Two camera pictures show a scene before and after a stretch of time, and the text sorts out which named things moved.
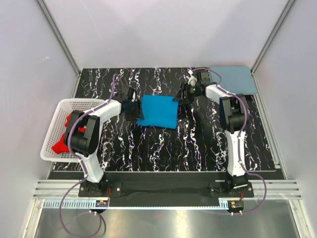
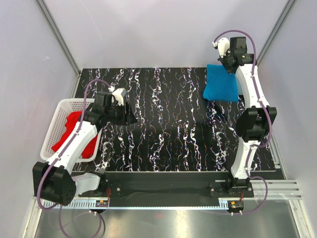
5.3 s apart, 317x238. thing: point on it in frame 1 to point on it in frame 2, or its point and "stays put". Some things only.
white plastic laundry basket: [58, 128] stays put
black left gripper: [138, 113] to [127, 119]
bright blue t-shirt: [159, 111] to [221, 85]
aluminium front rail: [58, 189] stays put
